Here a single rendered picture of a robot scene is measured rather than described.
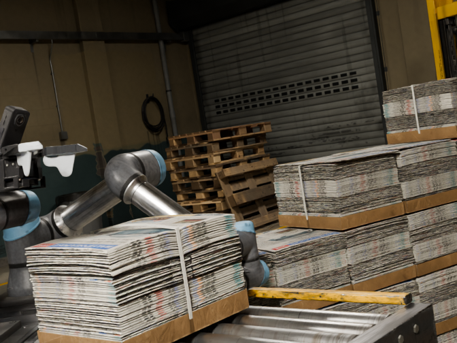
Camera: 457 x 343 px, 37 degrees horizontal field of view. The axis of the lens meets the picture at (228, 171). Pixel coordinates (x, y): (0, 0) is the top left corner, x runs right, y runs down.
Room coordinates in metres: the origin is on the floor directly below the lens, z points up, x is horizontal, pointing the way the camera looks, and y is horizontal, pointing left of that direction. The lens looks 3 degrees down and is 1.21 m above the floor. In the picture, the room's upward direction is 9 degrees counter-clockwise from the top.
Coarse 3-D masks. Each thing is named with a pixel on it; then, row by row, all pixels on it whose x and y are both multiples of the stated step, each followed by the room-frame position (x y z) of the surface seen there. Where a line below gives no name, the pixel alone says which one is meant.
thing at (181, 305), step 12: (132, 228) 1.57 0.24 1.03; (144, 228) 1.52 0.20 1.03; (156, 228) 1.48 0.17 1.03; (180, 228) 1.44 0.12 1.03; (180, 264) 1.43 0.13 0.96; (180, 276) 1.43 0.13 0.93; (192, 276) 1.45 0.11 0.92; (180, 288) 1.43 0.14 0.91; (192, 288) 1.45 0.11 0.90; (180, 300) 1.42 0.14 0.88; (192, 300) 1.45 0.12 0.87; (180, 312) 1.41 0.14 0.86
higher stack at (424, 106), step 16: (448, 80) 2.58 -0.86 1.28; (384, 96) 2.89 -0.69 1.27; (400, 96) 2.81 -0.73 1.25; (416, 96) 2.73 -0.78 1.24; (432, 96) 2.65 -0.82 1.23; (448, 96) 2.59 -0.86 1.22; (384, 112) 2.90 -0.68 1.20; (400, 112) 2.82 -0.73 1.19; (416, 112) 2.73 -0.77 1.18; (432, 112) 2.67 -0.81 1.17; (448, 112) 2.60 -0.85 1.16; (400, 128) 2.83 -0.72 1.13; (416, 128) 2.75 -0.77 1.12; (432, 128) 2.67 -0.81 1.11
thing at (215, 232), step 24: (168, 216) 1.65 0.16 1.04; (192, 216) 1.59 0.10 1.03; (216, 216) 1.53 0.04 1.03; (192, 240) 1.46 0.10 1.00; (216, 240) 1.51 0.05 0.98; (192, 264) 1.45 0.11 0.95; (216, 264) 1.51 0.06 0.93; (240, 264) 1.57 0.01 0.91; (216, 288) 1.50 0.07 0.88; (240, 288) 1.56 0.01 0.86
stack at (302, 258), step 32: (384, 224) 2.38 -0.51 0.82; (416, 224) 2.45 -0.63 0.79; (448, 224) 2.52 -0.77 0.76; (288, 256) 2.17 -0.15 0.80; (320, 256) 2.24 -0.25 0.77; (352, 256) 2.30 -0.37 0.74; (384, 256) 2.37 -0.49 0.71; (416, 256) 2.44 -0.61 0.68; (288, 288) 2.16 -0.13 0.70; (320, 288) 2.22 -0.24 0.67; (384, 288) 2.37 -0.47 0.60; (416, 288) 2.42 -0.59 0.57; (448, 288) 2.50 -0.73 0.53
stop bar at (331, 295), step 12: (252, 288) 1.71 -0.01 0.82; (264, 288) 1.69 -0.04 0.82; (276, 288) 1.67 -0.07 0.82; (324, 300) 1.55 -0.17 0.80; (336, 300) 1.53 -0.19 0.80; (348, 300) 1.51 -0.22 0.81; (360, 300) 1.49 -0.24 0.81; (372, 300) 1.47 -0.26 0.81; (384, 300) 1.45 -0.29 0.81; (396, 300) 1.43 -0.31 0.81; (408, 300) 1.42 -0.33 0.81
